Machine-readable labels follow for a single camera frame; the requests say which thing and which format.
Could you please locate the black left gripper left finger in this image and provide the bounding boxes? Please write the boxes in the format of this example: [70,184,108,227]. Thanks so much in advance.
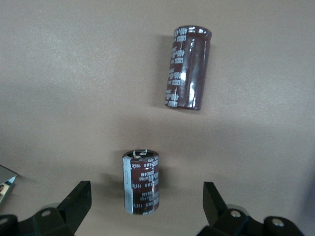
[0,180,93,236]

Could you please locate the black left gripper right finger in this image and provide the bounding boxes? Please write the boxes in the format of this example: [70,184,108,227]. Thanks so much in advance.
[196,181,306,236]

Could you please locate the small black display module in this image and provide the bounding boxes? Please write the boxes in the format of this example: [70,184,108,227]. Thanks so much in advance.
[122,149,160,216]

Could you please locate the metal mesh power supply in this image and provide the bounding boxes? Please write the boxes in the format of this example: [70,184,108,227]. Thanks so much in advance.
[0,164,18,205]

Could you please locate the brown table mat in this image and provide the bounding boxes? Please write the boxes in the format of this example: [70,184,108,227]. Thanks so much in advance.
[0,0,315,236]

